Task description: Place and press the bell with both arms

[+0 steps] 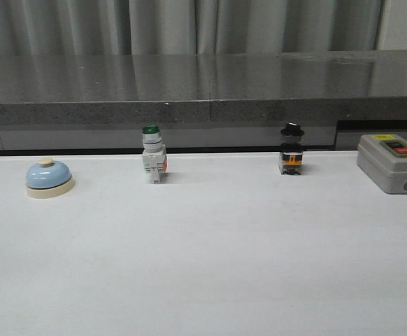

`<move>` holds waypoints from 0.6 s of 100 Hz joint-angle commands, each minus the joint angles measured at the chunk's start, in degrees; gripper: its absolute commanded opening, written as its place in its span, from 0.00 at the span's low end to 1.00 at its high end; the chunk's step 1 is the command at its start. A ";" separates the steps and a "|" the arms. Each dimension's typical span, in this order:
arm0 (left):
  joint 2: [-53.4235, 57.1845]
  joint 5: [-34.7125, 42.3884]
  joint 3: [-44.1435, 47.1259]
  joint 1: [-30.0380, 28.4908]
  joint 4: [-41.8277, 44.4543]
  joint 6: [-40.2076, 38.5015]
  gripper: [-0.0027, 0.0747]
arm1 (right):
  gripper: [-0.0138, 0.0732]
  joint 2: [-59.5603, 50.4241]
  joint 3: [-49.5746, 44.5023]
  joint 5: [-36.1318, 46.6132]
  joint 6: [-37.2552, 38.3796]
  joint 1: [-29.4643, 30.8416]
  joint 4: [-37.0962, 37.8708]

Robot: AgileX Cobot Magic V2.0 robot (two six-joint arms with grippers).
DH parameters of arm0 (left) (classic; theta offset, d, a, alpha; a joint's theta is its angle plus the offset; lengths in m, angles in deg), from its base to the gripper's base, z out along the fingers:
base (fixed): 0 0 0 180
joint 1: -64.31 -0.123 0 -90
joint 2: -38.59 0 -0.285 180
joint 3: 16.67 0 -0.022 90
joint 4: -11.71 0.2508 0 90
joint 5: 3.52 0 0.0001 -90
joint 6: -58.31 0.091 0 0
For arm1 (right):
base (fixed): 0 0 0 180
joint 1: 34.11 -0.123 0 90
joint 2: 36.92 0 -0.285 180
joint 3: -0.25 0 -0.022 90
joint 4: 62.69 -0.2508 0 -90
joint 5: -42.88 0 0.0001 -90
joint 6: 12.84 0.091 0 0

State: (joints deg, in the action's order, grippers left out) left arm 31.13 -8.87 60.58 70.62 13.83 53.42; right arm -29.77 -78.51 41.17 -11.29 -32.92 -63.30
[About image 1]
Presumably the blue cream desk bell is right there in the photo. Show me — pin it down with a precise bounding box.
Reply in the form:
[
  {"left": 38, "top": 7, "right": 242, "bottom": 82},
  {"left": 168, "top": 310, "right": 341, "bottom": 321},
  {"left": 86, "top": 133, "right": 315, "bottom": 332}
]
[{"left": 25, "top": 157, "right": 75, "bottom": 199}]

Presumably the black selector switch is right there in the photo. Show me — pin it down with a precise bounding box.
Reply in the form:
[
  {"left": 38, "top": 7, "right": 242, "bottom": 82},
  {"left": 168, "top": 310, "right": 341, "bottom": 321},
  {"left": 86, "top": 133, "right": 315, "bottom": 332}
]
[{"left": 279, "top": 122, "right": 305, "bottom": 175}]

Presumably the grey curtain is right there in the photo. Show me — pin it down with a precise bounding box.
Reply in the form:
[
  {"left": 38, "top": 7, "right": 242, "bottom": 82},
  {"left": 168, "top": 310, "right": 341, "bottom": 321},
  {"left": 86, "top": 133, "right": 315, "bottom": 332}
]
[{"left": 0, "top": 1, "right": 407, "bottom": 56}]

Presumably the green pushbutton switch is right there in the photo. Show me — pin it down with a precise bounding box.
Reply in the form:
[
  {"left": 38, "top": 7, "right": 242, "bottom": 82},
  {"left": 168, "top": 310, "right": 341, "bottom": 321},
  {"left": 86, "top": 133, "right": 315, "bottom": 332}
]
[{"left": 142, "top": 125, "right": 167, "bottom": 183}]

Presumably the grey stone counter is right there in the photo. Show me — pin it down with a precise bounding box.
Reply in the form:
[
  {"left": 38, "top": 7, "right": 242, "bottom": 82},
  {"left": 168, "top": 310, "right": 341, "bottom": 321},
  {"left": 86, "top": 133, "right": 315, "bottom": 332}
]
[{"left": 0, "top": 50, "right": 407, "bottom": 155}]

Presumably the grey pushbutton station box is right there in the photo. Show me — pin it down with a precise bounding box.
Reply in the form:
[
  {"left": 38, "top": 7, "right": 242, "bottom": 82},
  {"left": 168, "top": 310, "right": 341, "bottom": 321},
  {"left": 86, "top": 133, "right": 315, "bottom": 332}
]
[{"left": 357, "top": 134, "right": 407, "bottom": 195}]

